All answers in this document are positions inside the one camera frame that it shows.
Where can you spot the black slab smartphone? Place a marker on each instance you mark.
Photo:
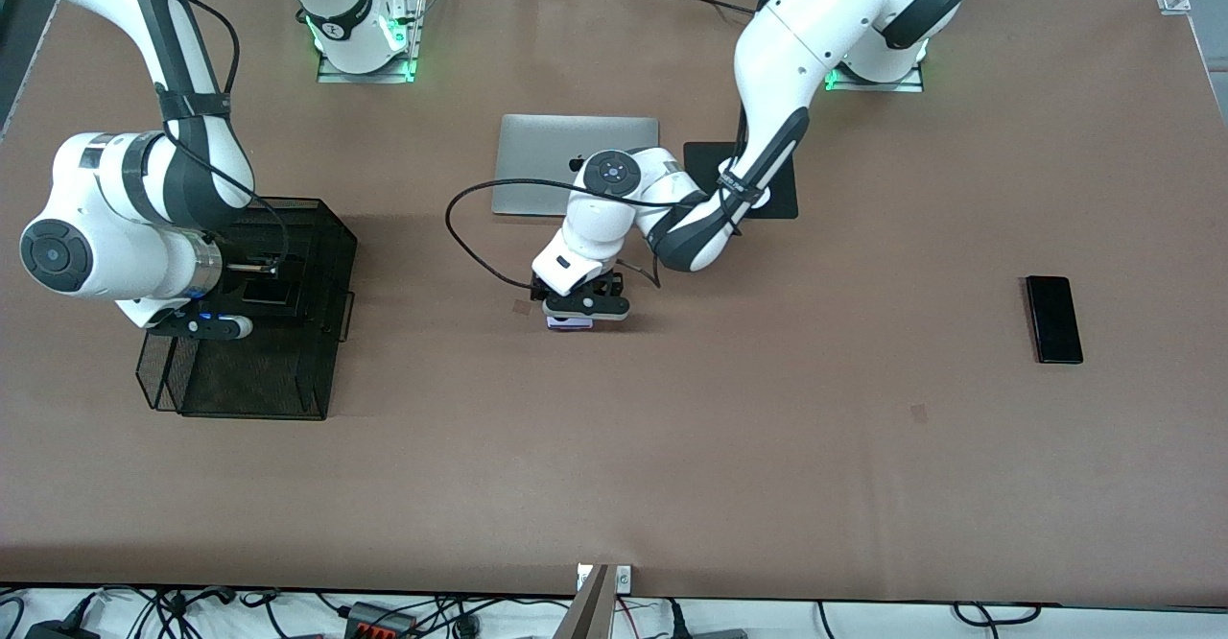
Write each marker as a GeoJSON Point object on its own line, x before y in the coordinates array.
{"type": "Point", "coordinates": [1053, 320]}

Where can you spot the silver closed laptop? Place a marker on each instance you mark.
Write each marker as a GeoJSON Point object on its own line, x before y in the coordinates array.
{"type": "Point", "coordinates": [537, 164]}

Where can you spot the dark square phone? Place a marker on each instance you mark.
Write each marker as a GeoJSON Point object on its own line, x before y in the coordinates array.
{"type": "Point", "coordinates": [269, 292]}

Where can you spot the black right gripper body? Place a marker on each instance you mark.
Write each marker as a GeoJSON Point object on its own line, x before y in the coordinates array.
{"type": "Point", "coordinates": [240, 267]}

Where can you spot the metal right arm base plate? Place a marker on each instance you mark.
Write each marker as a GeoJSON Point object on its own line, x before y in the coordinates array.
{"type": "Point", "coordinates": [414, 35]}

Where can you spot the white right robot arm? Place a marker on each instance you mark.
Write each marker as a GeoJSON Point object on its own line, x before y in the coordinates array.
{"type": "Point", "coordinates": [125, 236]}

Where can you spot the black orange power adapter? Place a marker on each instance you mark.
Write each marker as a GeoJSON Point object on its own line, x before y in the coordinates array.
{"type": "Point", "coordinates": [379, 623]}

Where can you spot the pink flip phone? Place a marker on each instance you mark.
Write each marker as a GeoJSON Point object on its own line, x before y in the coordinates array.
{"type": "Point", "coordinates": [568, 325]}

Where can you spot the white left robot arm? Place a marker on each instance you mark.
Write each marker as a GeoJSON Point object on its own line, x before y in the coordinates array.
{"type": "Point", "coordinates": [815, 35]}

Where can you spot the black mouse pad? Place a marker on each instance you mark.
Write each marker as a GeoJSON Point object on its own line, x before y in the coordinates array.
{"type": "Point", "coordinates": [700, 164]}

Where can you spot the silver corner bracket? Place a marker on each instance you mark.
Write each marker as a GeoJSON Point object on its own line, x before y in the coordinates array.
{"type": "Point", "coordinates": [625, 578]}
{"type": "Point", "coordinates": [582, 577]}

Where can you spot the grey slanted beam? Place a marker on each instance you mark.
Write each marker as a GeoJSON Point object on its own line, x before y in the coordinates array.
{"type": "Point", "coordinates": [587, 615]}

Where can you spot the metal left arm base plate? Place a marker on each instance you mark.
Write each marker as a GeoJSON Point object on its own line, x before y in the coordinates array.
{"type": "Point", "coordinates": [907, 87]}

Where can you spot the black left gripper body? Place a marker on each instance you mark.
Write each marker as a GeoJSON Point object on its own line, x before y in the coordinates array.
{"type": "Point", "coordinates": [606, 285]}

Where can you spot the black power box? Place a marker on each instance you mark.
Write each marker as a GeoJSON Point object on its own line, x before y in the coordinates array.
{"type": "Point", "coordinates": [58, 631]}

